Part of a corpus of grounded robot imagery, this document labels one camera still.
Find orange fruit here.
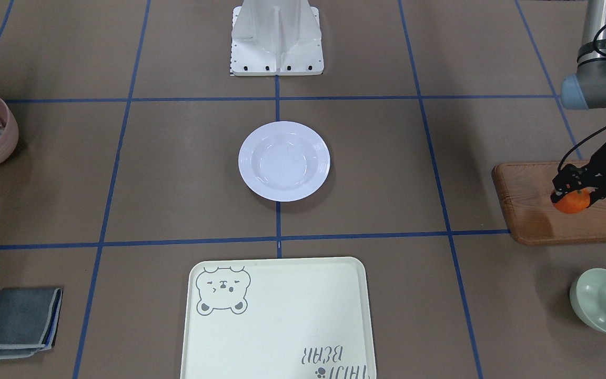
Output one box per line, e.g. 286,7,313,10
553,188,591,214

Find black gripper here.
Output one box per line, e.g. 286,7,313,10
550,143,606,208

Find cream bear tray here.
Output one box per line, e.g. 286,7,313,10
179,256,377,378

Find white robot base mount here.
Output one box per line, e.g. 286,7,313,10
229,1,325,76

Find wooden cutting board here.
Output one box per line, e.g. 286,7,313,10
491,161,606,245

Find white plate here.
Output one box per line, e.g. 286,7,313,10
238,122,331,202

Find grey folded cloth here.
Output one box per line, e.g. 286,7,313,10
0,286,63,361

